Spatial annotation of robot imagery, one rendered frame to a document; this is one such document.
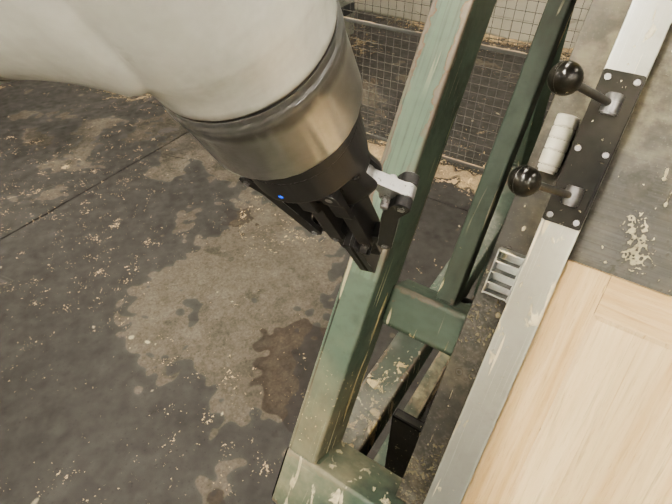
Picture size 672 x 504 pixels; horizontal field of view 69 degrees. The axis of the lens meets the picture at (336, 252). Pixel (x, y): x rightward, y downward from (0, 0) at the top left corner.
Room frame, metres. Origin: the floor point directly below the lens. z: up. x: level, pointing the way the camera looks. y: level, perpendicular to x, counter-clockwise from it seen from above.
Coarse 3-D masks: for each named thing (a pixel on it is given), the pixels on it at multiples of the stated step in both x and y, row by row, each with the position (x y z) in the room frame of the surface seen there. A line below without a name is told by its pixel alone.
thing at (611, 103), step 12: (552, 72) 0.54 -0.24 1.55; (564, 72) 0.53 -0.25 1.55; (576, 72) 0.53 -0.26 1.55; (552, 84) 0.53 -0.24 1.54; (564, 84) 0.52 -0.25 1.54; (576, 84) 0.52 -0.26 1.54; (588, 96) 0.56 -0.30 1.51; (600, 96) 0.56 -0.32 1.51; (612, 96) 0.57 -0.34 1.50; (600, 108) 0.57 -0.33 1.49; (612, 108) 0.56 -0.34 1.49
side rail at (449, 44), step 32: (448, 0) 0.75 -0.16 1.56; (480, 0) 0.76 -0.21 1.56; (448, 32) 0.72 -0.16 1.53; (480, 32) 0.78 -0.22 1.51; (416, 64) 0.72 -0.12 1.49; (448, 64) 0.70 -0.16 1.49; (416, 96) 0.69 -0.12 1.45; (448, 96) 0.70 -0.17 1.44; (416, 128) 0.66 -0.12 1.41; (448, 128) 0.72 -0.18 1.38; (384, 160) 0.65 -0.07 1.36; (416, 160) 0.63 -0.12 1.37; (416, 192) 0.64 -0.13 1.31; (416, 224) 0.65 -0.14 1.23; (384, 256) 0.56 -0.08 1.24; (352, 288) 0.55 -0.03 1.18; (384, 288) 0.57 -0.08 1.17; (352, 320) 0.52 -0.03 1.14; (320, 352) 0.50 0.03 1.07; (352, 352) 0.49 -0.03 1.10; (320, 384) 0.47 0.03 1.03; (352, 384) 0.49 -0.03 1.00; (320, 416) 0.44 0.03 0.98; (320, 448) 0.40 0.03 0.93
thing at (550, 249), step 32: (640, 0) 0.65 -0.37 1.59; (640, 32) 0.62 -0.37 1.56; (608, 64) 0.61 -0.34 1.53; (640, 64) 0.60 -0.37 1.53; (544, 224) 0.52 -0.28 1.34; (544, 256) 0.49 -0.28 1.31; (544, 288) 0.46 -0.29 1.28; (512, 320) 0.45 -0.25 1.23; (512, 352) 0.42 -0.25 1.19; (480, 384) 0.40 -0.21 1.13; (512, 384) 0.39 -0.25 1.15; (480, 416) 0.38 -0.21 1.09; (448, 448) 0.36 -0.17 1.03; (480, 448) 0.35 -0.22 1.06; (448, 480) 0.32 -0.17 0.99
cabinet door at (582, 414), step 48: (576, 288) 0.46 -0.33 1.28; (624, 288) 0.45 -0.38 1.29; (576, 336) 0.42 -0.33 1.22; (624, 336) 0.41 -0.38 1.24; (528, 384) 0.40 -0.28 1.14; (576, 384) 0.38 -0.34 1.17; (624, 384) 0.37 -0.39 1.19; (528, 432) 0.35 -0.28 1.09; (576, 432) 0.34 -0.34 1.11; (624, 432) 0.33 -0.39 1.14; (480, 480) 0.32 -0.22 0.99; (528, 480) 0.31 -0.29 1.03; (576, 480) 0.30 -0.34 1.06; (624, 480) 0.29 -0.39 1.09
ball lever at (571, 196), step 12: (516, 168) 0.49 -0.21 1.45; (528, 168) 0.48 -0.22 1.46; (516, 180) 0.48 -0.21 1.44; (528, 180) 0.47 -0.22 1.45; (540, 180) 0.48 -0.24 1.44; (516, 192) 0.47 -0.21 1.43; (528, 192) 0.47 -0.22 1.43; (552, 192) 0.50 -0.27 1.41; (564, 192) 0.51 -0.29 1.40; (576, 192) 0.51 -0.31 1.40; (564, 204) 0.51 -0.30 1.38; (576, 204) 0.51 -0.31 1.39
